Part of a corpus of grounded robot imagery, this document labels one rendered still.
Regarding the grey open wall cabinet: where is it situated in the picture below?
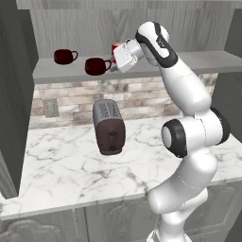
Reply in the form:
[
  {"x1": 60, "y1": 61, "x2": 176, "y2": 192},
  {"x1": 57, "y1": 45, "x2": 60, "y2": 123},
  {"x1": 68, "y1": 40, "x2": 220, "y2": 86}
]
[{"x1": 15, "y1": 0, "x2": 242, "y2": 85}]

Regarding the dark red mug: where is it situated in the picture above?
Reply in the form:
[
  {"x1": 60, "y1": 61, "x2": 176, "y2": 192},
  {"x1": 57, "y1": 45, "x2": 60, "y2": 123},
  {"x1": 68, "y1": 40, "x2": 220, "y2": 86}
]
[
  {"x1": 53, "y1": 48, "x2": 78, "y2": 66},
  {"x1": 84, "y1": 57, "x2": 112, "y2": 77}
]

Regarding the grey wall outlet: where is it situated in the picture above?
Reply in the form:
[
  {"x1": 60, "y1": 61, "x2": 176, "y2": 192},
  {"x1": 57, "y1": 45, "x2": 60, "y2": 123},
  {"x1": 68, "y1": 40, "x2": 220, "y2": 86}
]
[{"x1": 42, "y1": 97, "x2": 61, "y2": 119}]

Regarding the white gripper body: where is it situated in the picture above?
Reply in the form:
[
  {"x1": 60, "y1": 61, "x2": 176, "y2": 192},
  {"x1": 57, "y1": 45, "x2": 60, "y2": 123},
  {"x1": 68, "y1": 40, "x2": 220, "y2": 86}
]
[{"x1": 112, "y1": 40, "x2": 140, "y2": 74}]

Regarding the grey base cabinet door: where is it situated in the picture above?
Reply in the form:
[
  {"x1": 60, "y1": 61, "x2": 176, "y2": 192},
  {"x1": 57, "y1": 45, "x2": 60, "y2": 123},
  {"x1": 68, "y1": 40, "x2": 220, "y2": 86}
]
[
  {"x1": 82, "y1": 194, "x2": 164, "y2": 242},
  {"x1": 183, "y1": 181, "x2": 242, "y2": 242},
  {"x1": 0, "y1": 208, "x2": 80, "y2": 242}
]

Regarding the grey wall cabinet door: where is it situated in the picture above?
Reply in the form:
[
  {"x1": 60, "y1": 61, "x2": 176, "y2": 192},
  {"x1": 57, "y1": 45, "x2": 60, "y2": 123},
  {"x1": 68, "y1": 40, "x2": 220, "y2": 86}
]
[
  {"x1": 210, "y1": 9, "x2": 242, "y2": 144},
  {"x1": 0, "y1": 0, "x2": 40, "y2": 200}
]

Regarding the silver and brown toaster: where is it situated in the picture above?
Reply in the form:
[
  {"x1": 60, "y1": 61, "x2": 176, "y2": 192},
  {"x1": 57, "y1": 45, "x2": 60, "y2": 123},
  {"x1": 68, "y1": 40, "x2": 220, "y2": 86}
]
[{"x1": 92, "y1": 98, "x2": 127, "y2": 156}]

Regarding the bright red mug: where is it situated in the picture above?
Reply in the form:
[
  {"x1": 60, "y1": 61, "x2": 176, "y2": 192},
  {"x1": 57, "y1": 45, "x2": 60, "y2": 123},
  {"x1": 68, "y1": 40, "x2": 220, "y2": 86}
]
[{"x1": 111, "y1": 43, "x2": 123, "y2": 64}]

